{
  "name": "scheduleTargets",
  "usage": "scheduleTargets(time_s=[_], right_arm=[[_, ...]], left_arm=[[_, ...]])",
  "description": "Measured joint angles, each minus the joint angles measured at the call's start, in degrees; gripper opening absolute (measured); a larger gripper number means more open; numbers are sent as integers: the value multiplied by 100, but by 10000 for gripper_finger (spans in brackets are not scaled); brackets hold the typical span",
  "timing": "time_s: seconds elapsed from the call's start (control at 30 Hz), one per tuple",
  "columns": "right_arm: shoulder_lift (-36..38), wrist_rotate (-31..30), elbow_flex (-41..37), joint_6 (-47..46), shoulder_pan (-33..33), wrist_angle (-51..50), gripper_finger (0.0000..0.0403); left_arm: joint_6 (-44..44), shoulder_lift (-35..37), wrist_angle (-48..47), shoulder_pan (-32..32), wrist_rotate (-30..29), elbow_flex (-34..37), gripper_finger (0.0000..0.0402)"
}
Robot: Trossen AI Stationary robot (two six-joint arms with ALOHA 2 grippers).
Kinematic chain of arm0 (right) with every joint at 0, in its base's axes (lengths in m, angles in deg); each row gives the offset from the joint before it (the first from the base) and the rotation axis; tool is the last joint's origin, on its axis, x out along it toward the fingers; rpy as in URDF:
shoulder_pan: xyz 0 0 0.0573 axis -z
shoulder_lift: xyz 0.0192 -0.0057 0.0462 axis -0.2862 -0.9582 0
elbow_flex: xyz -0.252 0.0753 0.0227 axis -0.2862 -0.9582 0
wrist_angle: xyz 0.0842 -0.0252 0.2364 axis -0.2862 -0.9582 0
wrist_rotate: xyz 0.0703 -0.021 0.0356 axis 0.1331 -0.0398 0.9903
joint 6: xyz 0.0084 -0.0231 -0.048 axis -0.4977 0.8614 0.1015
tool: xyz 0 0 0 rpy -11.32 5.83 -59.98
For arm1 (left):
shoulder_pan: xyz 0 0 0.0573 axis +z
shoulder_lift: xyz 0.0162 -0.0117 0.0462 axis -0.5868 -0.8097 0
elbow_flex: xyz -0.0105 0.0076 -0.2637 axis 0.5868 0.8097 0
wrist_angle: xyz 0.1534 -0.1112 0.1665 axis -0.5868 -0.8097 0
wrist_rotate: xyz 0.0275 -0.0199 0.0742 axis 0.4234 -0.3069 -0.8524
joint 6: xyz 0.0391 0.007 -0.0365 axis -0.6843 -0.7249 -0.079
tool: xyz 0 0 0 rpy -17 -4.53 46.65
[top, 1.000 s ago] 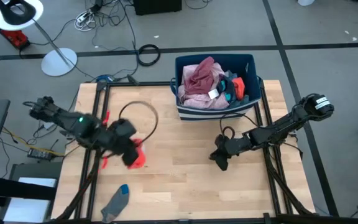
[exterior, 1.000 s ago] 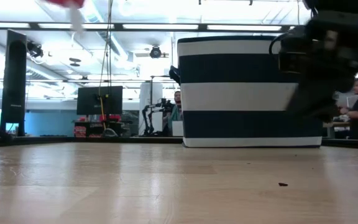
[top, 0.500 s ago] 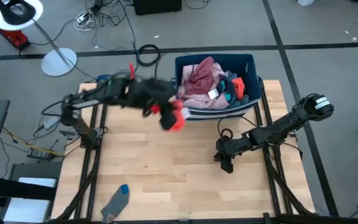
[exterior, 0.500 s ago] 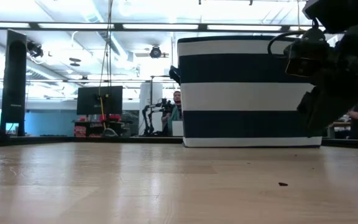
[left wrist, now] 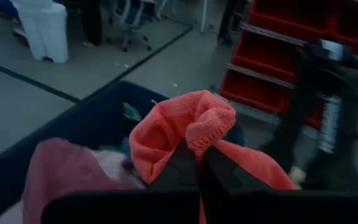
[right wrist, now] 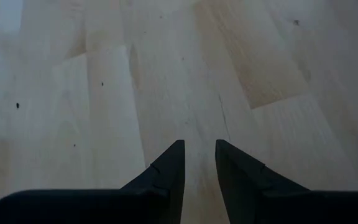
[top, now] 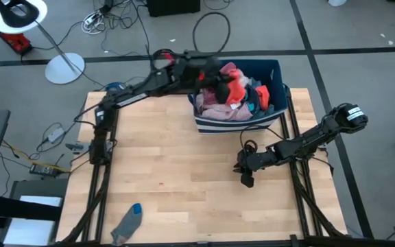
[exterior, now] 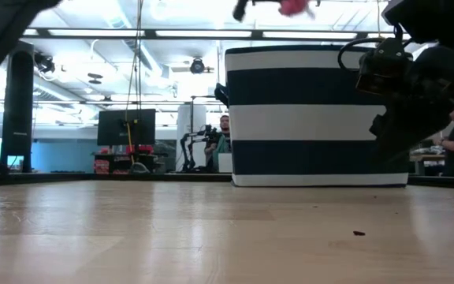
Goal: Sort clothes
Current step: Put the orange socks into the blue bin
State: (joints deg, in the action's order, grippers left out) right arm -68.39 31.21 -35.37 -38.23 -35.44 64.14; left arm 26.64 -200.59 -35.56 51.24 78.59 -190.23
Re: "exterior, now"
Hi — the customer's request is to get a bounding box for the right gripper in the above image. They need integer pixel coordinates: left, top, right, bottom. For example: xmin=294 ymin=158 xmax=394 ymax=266
xmin=370 ymin=45 xmax=454 ymax=163

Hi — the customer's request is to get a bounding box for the orange-red beanie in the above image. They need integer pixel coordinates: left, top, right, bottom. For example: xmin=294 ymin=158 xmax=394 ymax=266
xmin=277 ymin=0 xmax=315 ymax=20

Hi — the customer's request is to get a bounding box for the navy white striped fabric bin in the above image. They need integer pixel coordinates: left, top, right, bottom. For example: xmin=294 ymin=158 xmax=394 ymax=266
xmin=214 ymin=44 xmax=409 ymax=188

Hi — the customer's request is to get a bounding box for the background work table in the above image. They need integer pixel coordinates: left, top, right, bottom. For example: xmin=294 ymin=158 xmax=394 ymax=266
xmin=409 ymin=145 xmax=447 ymax=177

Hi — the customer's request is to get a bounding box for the white pillar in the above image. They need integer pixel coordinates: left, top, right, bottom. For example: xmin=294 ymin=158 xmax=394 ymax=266
xmin=175 ymin=104 xmax=208 ymax=173

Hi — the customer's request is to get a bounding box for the white box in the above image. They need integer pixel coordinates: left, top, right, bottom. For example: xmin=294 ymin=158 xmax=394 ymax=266
xmin=218 ymin=152 xmax=234 ymax=174

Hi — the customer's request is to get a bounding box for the black monitor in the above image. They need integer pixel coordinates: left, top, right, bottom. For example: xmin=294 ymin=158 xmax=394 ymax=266
xmin=96 ymin=109 xmax=157 ymax=147

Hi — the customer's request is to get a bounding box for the shelf with red items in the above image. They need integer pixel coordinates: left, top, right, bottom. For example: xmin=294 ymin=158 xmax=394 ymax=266
xmin=91 ymin=144 xmax=161 ymax=175

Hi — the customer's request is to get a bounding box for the tall black column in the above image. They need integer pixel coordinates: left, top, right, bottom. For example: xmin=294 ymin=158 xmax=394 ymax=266
xmin=0 ymin=39 xmax=35 ymax=174

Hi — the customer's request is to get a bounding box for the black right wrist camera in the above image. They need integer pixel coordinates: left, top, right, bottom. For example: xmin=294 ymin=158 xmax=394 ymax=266
xmin=355 ymin=37 xmax=414 ymax=96

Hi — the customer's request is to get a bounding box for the black ceiling camera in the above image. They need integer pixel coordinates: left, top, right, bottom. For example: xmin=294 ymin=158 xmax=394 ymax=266
xmin=189 ymin=58 xmax=206 ymax=75
xmin=33 ymin=52 xmax=57 ymax=75

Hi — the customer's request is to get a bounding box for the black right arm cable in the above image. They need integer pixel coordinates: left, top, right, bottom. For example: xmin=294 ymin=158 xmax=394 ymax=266
xmin=337 ymin=23 xmax=404 ymax=73

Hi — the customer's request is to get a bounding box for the black aluminium table frame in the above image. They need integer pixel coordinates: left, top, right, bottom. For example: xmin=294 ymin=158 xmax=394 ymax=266
xmin=0 ymin=172 xmax=454 ymax=190

